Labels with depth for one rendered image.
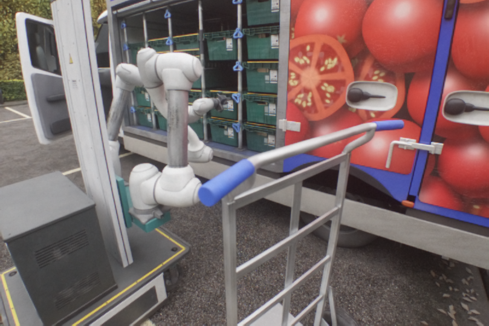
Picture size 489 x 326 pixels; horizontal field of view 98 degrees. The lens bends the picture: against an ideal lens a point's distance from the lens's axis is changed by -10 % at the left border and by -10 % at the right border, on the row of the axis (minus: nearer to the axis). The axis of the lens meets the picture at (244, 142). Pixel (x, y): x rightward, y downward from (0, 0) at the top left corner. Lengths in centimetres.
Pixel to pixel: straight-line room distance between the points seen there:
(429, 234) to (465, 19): 124
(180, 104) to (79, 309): 108
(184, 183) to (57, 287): 71
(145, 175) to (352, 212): 140
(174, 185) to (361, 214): 129
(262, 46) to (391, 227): 165
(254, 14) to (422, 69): 129
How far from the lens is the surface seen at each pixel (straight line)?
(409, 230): 190
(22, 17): 409
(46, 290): 137
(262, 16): 212
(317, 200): 194
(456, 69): 162
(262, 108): 210
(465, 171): 173
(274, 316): 171
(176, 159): 120
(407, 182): 175
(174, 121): 117
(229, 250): 66
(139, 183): 130
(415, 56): 161
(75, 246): 131
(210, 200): 37
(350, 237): 216
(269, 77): 204
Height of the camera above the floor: 140
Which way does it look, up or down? 18 degrees down
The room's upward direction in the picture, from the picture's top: straight up
